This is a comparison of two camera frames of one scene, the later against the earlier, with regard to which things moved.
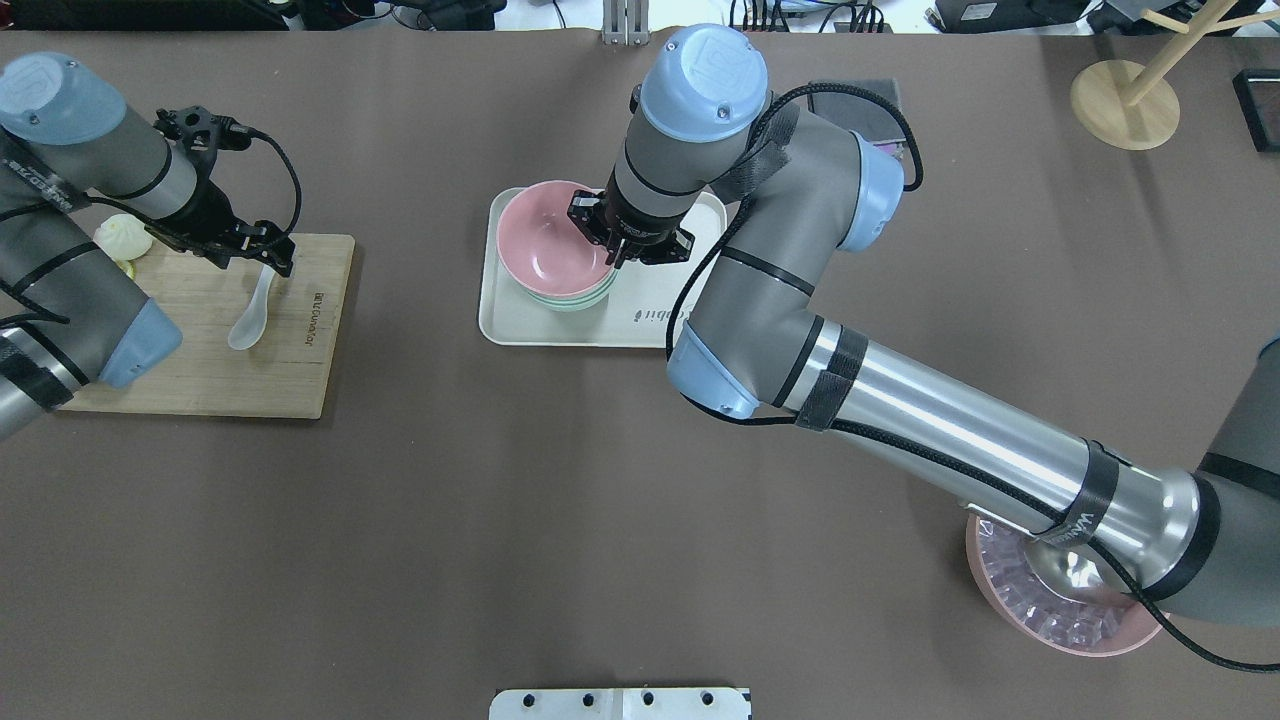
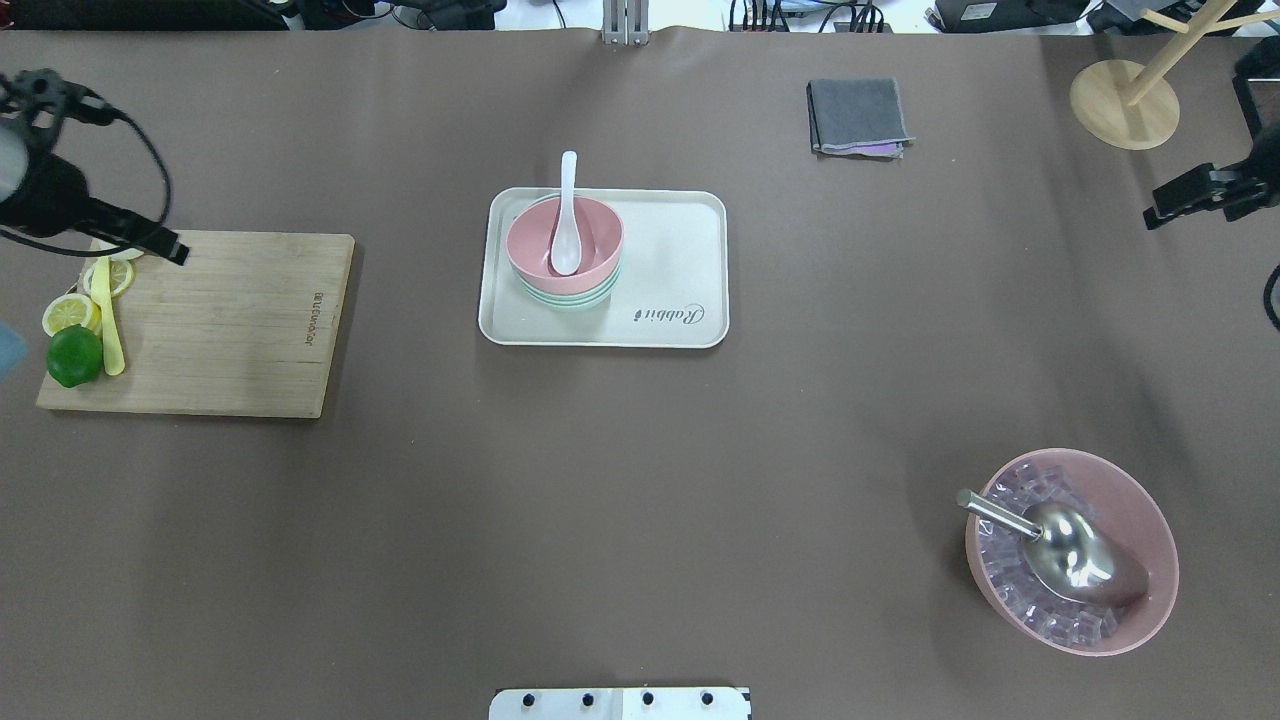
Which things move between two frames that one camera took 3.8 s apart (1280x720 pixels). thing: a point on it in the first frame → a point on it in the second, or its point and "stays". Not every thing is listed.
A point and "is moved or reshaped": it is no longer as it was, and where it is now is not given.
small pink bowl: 546,250 is moved or reshaped
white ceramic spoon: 250,328 → 566,249
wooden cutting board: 283,373 stays
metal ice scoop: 1079,573 stays
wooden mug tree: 1127,106 stays
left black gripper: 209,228 → 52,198
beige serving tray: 636,312 stays
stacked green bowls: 576,303 stays
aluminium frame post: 625,22 stays
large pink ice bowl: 1000,559 stays
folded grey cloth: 859,114 stays
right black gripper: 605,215 → 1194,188
